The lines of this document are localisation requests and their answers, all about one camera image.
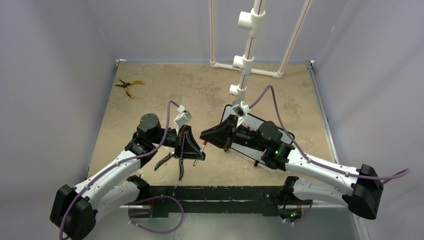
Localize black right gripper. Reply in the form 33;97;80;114
199;119;265;155

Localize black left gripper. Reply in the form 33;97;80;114
150;122;206;157

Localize small black-framed whiteboard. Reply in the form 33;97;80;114
220;104;292;166

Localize red and white marker pen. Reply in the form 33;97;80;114
192;144;206;167

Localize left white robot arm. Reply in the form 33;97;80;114
49;110;206;240

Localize black handled pliers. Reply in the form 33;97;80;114
154;150;187;181

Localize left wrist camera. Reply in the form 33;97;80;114
173;104;192;133

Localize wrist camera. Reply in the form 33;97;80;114
173;104;192;133
231;100;250;128

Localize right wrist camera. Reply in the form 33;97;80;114
231;100;250;128

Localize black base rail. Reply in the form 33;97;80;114
130;185;300;218

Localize yellow handled needle-nose pliers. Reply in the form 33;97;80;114
114;79;145;99

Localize white PVC pipe frame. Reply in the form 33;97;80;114
208;0;312;101

